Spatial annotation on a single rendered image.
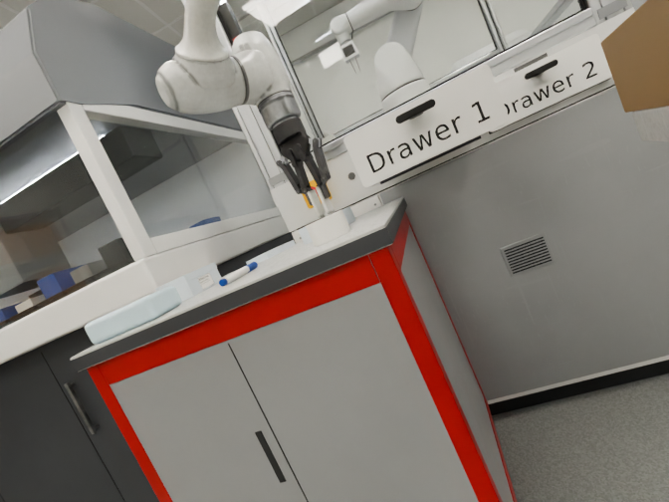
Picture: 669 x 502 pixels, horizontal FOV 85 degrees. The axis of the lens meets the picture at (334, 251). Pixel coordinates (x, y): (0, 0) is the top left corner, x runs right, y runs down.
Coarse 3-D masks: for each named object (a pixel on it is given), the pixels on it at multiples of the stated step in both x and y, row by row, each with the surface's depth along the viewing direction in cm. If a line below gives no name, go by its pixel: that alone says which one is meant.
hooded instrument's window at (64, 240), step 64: (128, 128) 119; (0, 192) 108; (64, 192) 103; (128, 192) 108; (192, 192) 137; (256, 192) 188; (0, 256) 113; (64, 256) 107; (128, 256) 102; (0, 320) 119
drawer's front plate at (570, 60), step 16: (576, 48) 87; (592, 48) 86; (544, 64) 89; (560, 64) 88; (576, 64) 88; (512, 80) 92; (528, 80) 91; (544, 80) 90; (560, 80) 89; (576, 80) 88; (592, 80) 88; (512, 96) 92; (544, 96) 91; (560, 96) 90; (512, 112) 93; (528, 112) 92; (496, 128) 95
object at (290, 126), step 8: (288, 120) 83; (296, 120) 84; (280, 128) 83; (288, 128) 83; (296, 128) 84; (304, 128) 85; (280, 136) 84; (288, 136) 84; (296, 136) 85; (304, 136) 84; (280, 144) 88; (288, 144) 87; (304, 144) 85; (296, 152) 86; (296, 160) 87
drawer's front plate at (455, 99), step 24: (480, 72) 65; (432, 96) 67; (456, 96) 66; (480, 96) 66; (384, 120) 70; (408, 120) 69; (432, 120) 68; (456, 120) 67; (480, 120) 66; (504, 120) 65; (360, 144) 72; (384, 144) 71; (432, 144) 69; (456, 144) 68; (360, 168) 73; (384, 168) 72
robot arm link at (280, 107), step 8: (272, 96) 82; (280, 96) 82; (288, 96) 83; (264, 104) 82; (272, 104) 82; (280, 104) 82; (288, 104) 83; (296, 104) 85; (264, 112) 83; (272, 112) 82; (280, 112) 82; (288, 112) 82; (296, 112) 84; (264, 120) 85; (272, 120) 83; (280, 120) 83; (272, 128) 87
